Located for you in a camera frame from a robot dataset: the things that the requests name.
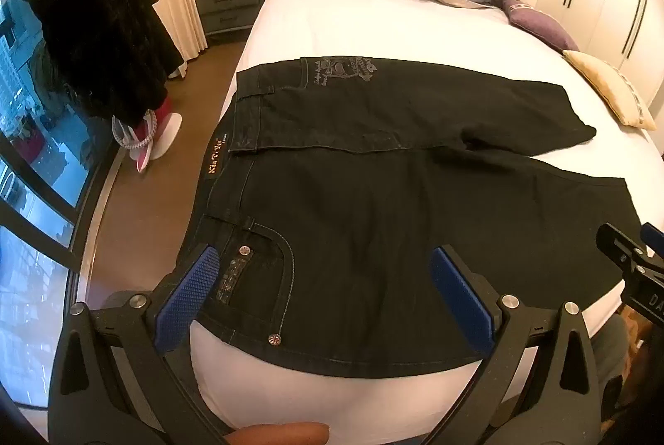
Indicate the purple cushion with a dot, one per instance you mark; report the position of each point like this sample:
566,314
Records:
539,24

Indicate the large glass window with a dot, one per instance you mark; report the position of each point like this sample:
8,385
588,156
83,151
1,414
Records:
31,175

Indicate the grey nightstand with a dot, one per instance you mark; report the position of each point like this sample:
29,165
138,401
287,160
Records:
228,6

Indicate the bed with white sheet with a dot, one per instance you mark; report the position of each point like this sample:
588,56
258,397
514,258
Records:
373,19

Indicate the black hanging garment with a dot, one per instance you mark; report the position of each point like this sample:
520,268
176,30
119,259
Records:
98,19

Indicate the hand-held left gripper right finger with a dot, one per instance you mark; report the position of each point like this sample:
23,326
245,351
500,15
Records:
459,292

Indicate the yellow cushion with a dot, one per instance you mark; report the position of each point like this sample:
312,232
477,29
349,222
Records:
607,84

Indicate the pink and white object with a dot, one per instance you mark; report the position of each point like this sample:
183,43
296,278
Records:
155,133

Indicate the black denim pants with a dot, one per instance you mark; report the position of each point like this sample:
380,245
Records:
373,216

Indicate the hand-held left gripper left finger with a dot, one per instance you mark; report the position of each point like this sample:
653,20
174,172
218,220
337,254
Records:
193,289

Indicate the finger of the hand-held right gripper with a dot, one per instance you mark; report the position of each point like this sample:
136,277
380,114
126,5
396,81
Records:
620,245

